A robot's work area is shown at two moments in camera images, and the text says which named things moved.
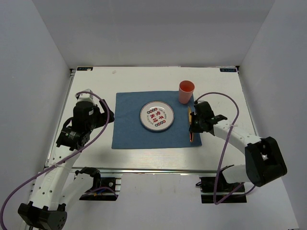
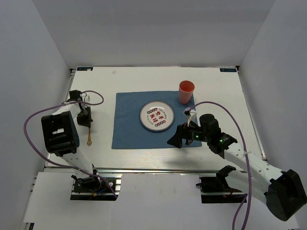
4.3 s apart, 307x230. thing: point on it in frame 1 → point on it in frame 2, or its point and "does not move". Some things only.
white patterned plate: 157,115 does not move
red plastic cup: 186,89 does not move
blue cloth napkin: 130,133 does not move
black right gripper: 193,128 → 183,132
